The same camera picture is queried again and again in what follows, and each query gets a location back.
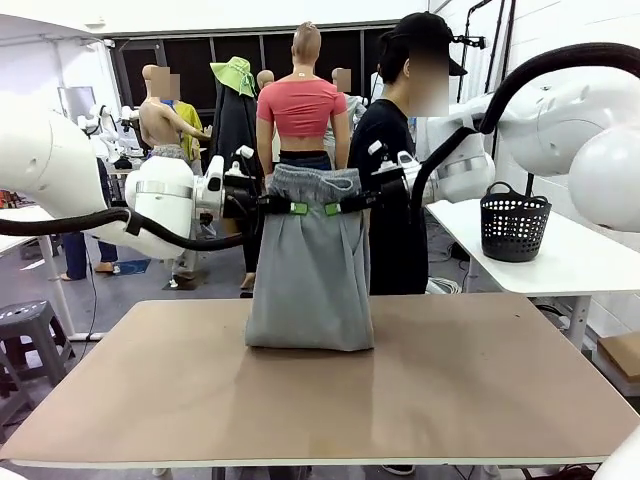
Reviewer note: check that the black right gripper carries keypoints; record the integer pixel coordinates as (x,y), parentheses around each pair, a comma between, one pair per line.
(395,192)

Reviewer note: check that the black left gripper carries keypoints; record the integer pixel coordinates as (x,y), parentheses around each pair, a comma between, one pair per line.
(240,197)

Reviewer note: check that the grey training pants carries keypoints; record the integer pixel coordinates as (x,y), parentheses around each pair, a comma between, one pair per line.
(310,290)

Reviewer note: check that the dark grey perforated basket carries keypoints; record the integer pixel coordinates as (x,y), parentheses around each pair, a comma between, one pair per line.
(515,230)

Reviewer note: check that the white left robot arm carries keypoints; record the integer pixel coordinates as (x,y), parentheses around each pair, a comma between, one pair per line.
(160,200)

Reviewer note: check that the person in black t-shirt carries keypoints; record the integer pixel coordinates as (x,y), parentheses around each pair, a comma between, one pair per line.
(385,140)

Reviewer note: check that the mannequin in black coat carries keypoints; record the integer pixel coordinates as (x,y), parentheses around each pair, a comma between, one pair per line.
(230,125)

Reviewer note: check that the person in grey shirt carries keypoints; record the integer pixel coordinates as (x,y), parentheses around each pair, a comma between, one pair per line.
(355,107)

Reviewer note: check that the red crop top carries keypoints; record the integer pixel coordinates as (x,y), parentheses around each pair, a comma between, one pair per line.
(300,105)

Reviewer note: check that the person in yellow shirt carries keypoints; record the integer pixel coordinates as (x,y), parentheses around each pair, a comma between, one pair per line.
(187,125)

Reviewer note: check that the small tan mannequin head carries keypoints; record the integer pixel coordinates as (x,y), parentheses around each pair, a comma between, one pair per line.
(266,80)

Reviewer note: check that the green bucket hat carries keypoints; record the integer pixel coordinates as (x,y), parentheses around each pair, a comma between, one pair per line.
(232,75)

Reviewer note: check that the bare mannequin, grey patterned trousers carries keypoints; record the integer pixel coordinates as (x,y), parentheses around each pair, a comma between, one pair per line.
(155,125)

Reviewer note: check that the tan mannequin with red top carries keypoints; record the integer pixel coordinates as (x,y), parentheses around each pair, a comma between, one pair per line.
(305,40)

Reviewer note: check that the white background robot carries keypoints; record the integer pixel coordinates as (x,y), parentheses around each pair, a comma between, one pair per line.
(107,130)

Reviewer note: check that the black baseball cap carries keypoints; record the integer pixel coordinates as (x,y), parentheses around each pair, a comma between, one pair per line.
(425,27)

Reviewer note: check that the mannequin in blue jeans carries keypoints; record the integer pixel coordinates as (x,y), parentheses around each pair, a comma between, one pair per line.
(75,255)

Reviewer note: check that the white rectangular table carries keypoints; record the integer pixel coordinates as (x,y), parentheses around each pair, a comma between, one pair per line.
(575,270)

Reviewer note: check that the white desk with T-feet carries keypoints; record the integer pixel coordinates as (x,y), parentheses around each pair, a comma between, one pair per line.
(66,305)

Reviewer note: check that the grey plastic stool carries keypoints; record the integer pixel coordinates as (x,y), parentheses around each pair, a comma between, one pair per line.
(10,395)
(35,320)

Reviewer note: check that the brown cardboard box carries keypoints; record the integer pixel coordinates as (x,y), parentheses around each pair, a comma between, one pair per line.
(622,355)

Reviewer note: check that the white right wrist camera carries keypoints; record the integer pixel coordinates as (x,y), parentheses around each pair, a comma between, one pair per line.
(377,149)

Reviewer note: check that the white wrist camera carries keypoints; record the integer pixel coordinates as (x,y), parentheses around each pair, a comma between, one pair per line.
(245,152)
(377,149)

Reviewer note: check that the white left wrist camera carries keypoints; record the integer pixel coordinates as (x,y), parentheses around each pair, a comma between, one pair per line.
(245,152)

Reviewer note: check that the grey wall panel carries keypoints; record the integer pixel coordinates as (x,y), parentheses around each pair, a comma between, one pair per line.
(75,100)

